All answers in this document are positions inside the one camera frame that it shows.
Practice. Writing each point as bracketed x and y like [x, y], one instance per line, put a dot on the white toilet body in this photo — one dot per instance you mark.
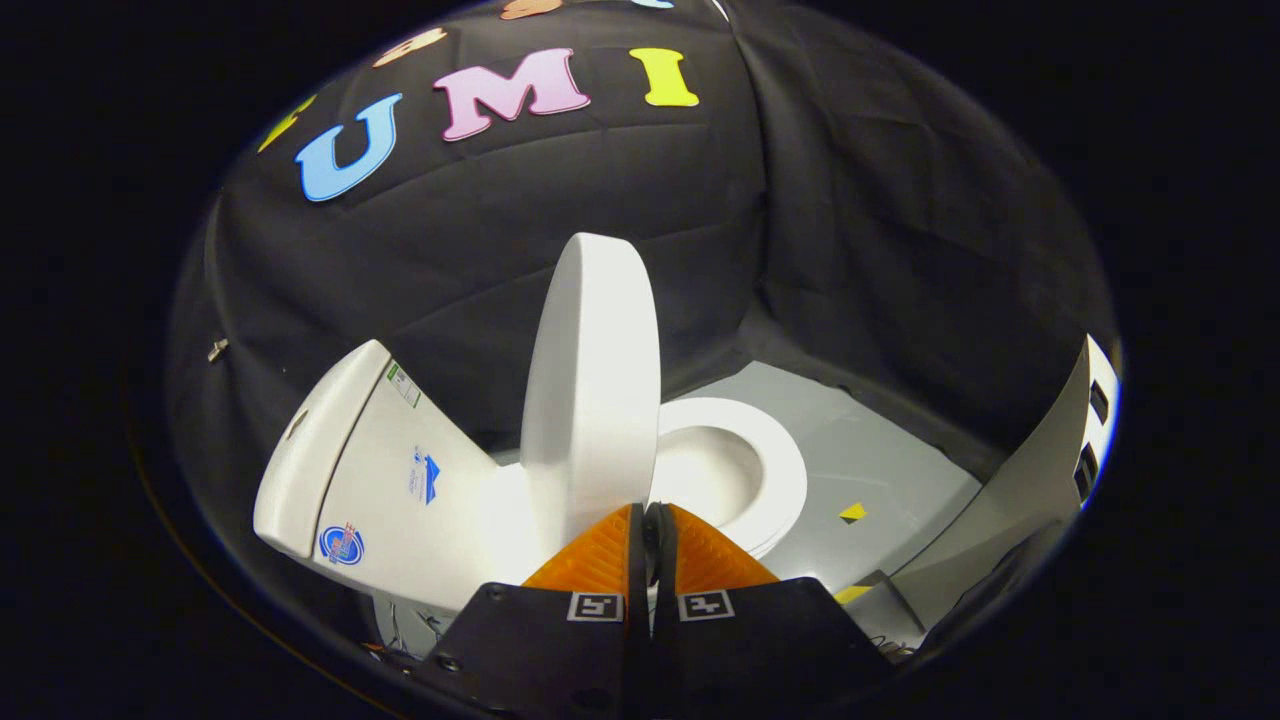
[400, 500]

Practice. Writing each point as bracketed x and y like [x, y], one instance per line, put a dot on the silver cloth clip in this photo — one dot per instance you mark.
[217, 349]

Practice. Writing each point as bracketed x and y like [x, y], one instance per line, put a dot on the white grey board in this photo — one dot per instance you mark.
[1010, 500]

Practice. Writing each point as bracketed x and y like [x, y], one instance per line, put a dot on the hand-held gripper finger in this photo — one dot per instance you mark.
[663, 640]
[638, 640]

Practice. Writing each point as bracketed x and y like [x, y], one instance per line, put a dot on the white toilet lid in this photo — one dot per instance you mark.
[590, 400]

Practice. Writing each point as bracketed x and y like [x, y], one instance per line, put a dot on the yellow floor tape piece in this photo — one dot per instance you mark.
[851, 593]
[852, 512]

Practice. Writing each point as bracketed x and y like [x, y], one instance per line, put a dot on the black backdrop cloth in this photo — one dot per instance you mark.
[560, 230]

